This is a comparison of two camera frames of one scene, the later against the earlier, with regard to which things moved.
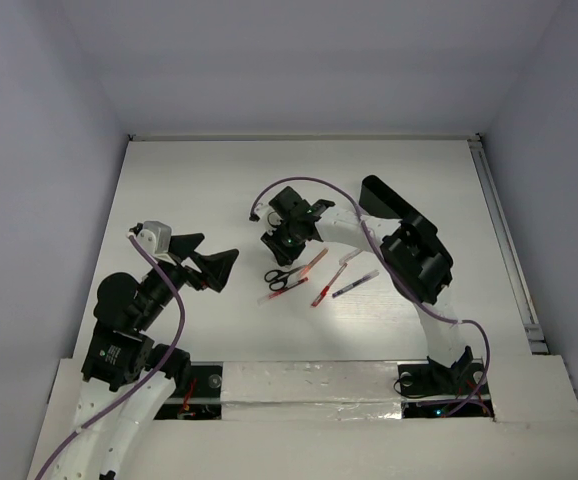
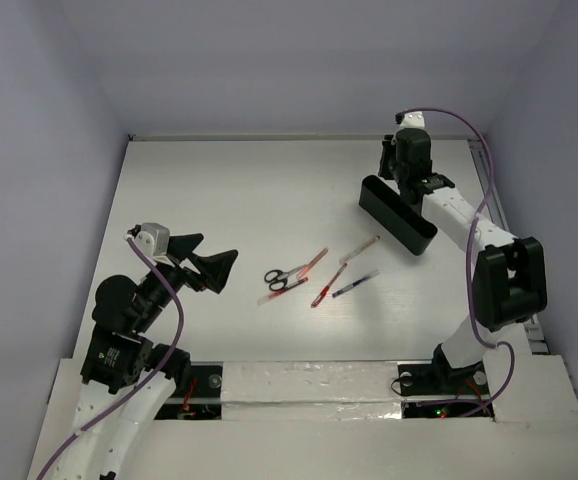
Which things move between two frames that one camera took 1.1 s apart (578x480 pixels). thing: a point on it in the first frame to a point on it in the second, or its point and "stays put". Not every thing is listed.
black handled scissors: (278, 278) stays put
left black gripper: (189, 265) stays put
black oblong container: (379, 197) stays put
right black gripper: (284, 255) to (389, 146)
